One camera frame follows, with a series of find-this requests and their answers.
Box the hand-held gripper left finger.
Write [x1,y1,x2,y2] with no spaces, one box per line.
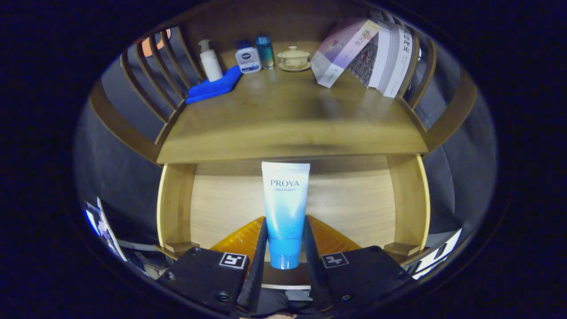
[156,216,270,316]

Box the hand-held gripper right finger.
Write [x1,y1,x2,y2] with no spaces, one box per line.
[303,215,417,316]

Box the blue white cosmetic tube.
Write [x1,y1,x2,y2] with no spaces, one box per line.
[261,161,311,270]

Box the wooden drawer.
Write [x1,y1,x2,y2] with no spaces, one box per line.
[156,153,431,291]

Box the wooden countertop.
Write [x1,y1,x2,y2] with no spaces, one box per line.
[156,62,429,164]

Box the wooden cabinet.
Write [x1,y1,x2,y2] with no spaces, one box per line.
[89,0,479,164]

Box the black backdrop cloth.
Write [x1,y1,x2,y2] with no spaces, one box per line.
[73,27,499,235]

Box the blue folded cloth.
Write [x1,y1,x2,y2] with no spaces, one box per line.
[185,65,243,105]

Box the white bottle blue cap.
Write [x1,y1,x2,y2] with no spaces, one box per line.
[235,40,263,74]

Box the white pump bottle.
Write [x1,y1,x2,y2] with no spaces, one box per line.
[198,39,224,83]

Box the beige lidded teacup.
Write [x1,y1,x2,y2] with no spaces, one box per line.
[277,46,312,72]

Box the dark patterned book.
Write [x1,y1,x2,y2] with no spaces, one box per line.
[347,33,381,88]

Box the teal slim bottle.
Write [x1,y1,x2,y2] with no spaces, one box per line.
[256,35,276,70]

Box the purple white book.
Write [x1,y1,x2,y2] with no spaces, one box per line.
[311,19,382,89]

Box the thin white book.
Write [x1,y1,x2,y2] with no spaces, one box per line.
[368,22,395,89]

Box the white book black lettering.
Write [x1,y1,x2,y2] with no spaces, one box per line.
[378,24,413,98]

